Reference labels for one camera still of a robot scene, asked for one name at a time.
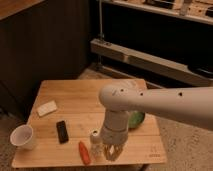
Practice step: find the metal shelf frame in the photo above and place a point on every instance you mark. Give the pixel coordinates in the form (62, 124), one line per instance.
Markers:
(163, 47)

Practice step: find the black rectangular phone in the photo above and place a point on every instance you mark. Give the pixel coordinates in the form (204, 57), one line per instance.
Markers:
(62, 132)

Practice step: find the green bowl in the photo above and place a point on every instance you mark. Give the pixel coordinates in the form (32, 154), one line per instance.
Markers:
(135, 119)

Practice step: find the clear bottle with white cap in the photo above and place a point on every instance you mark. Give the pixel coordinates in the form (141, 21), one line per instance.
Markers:
(96, 143)

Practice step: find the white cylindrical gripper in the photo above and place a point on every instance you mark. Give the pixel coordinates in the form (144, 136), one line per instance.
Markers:
(114, 131)

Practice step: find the orange carrot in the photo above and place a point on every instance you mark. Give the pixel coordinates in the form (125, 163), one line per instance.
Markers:
(84, 154)

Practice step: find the white sponge block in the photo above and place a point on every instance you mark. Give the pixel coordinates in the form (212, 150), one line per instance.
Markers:
(46, 108)

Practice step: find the white paper cup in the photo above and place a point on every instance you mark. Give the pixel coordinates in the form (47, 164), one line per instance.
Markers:
(23, 137)

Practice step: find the wooden table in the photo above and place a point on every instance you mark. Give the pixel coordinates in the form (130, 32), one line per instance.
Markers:
(78, 106)

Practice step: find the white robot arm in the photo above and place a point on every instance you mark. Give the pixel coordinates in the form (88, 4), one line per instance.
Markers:
(193, 106)

